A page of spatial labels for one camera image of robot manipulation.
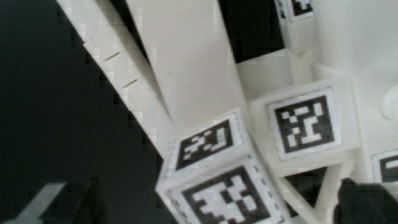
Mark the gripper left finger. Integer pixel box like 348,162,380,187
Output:
14,178,104,224

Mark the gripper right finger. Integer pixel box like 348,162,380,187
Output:
332,178,398,224

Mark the white chair leg block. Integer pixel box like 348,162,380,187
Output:
156,109,291,224

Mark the white chair back frame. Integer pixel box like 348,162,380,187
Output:
125,0,398,224

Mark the white U-shaped fence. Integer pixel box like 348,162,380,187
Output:
54,0,173,158

